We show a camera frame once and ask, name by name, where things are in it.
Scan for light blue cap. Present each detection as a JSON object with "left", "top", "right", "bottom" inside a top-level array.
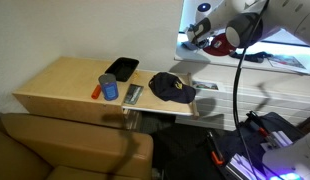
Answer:
[{"left": 182, "top": 40, "right": 200, "bottom": 51}]

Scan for colourful printed magazine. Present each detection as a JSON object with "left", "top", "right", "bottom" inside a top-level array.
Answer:
[{"left": 266, "top": 54, "right": 310, "bottom": 75}]

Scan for light wooden drawer cabinet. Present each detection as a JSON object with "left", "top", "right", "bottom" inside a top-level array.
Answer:
[{"left": 12, "top": 56, "right": 143, "bottom": 129}]

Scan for brown leather sofa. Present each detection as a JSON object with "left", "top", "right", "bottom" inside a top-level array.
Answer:
[{"left": 0, "top": 112, "right": 154, "bottom": 180}]

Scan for white-framed photo card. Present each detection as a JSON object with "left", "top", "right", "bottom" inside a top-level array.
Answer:
[{"left": 192, "top": 79, "right": 220, "bottom": 92}]

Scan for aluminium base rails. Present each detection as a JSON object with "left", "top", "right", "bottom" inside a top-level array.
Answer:
[{"left": 224, "top": 130, "right": 294, "bottom": 180}]

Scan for black plastic tray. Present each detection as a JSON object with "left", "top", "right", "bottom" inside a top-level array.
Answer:
[{"left": 104, "top": 56, "right": 140, "bottom": 83}]

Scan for black cap with yellow logo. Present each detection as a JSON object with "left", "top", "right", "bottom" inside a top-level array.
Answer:
[{"left": 148, "top": 71, "right": 197, "bottom": 104}]

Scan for dark blue bag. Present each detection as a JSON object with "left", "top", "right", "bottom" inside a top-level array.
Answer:
[{"left": 214, "top": 111, "right": 306, "bottom": 180}]

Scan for white panel radiator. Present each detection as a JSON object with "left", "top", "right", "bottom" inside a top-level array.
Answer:
[{"left": 174, "top": 79, "right": 310, "bottom": 132}]

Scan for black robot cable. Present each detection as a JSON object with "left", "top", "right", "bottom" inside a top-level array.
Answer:
[{"left": 232, "top": 0, "right": 274, "bottom": 180}]

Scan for small orange cylinder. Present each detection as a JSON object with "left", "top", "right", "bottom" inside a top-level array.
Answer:
[{"left": 91, "top": 84, "right": 102, "bottom": 100}]

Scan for black clamp with orange grip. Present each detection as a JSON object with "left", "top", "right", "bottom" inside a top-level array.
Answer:
[
  {"left": 206, "top": 130, "right": 226, "bottom": 167},
  {"left": 246, "top": 110, "right": 273, "bottom": 138}
]

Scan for navy blue cloth item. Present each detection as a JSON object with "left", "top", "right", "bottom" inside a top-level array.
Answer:
[{"left": 229, "top": 50, "right": 274, "bottom": 64}]

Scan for white windowsill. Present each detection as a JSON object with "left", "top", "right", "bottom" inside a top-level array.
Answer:
[{"left": 174, "top": 33, "right": 310, "bottom": 76}]

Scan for wooden pull-out shelf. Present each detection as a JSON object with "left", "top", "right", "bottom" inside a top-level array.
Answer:
[{"left": 121, "top": 69, "right": 200, "bottom": 120}]

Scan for blue cylindrical can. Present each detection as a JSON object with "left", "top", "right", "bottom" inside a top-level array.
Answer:
[{"left": 98, "top": 73, "right": 120, "bottom": 102}]

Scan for red cap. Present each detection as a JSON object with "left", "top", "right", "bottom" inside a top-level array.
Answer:
[{"left": 203, "top": 33, "right": 238, "bottom": 57}]

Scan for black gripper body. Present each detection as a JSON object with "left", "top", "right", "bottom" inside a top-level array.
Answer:
[{"left": 191, "top": 17, "right": 213, "bottom": 47}]

